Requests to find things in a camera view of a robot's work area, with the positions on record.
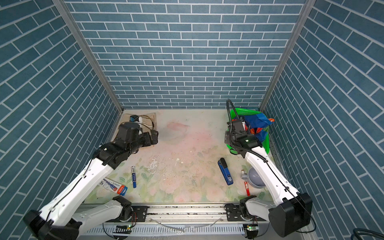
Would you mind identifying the multicolour shorts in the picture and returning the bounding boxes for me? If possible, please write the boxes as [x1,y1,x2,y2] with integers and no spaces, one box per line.
[243,113,275,143]

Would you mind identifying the beige shorts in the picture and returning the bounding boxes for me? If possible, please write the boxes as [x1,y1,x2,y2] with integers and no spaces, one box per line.
[120,113,157,132]

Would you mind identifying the green plastic basket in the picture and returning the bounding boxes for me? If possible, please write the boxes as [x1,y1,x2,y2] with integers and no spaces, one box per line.
[225,106,275,156]

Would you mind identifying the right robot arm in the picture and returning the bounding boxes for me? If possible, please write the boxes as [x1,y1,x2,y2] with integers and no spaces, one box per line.
[225,128,313,238]

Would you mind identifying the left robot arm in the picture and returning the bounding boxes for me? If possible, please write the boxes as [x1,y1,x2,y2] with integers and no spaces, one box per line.
[23,128,159,240]

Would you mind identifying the blue stapler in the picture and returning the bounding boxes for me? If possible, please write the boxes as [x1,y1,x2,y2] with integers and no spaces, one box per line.
[218,158,234,186]

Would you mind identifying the blue marker pen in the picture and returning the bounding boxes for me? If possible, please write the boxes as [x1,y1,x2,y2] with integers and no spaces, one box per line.
[131,166,137,188]

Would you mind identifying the red marker pen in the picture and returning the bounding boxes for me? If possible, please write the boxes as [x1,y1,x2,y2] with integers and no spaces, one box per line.
[241,170,251,197]

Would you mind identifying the grey bowl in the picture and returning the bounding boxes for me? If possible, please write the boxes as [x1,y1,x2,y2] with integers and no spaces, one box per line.
[247,168,266,189]

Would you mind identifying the red blue small packet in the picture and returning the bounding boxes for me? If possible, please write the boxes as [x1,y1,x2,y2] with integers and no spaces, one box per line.
[99,178,128,196]

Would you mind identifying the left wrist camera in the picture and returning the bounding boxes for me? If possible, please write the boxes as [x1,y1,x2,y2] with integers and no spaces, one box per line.
[116,115,142,143]

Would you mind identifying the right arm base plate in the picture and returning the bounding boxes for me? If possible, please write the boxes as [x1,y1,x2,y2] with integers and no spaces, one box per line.
[224,204,249,222]

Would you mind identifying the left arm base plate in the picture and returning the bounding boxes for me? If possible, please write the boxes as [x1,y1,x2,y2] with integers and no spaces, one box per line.
[128,206,149,223]

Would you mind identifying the white cable tie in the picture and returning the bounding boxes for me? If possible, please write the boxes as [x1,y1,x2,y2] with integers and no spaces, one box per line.
[150,218,223,233]

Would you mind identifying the aluminium front rail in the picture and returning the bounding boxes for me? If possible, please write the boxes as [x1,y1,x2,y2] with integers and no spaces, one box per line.
[53,202,319,240]

